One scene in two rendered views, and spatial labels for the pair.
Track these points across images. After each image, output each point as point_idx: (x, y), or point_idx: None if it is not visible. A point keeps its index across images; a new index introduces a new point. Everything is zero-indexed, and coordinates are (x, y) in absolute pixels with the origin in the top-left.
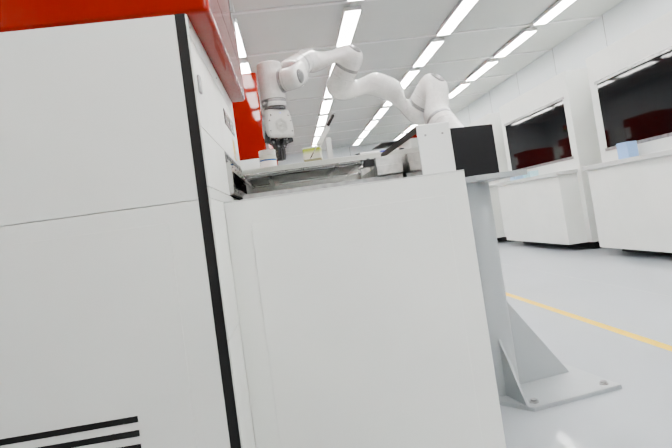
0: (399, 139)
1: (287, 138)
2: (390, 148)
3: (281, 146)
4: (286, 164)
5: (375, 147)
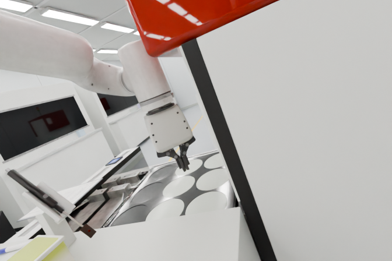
0: (113, 168)
1: (158, 152)
2: (86, 194)
3: (177, 153)
4: (149, 221)
5: (83, 196)
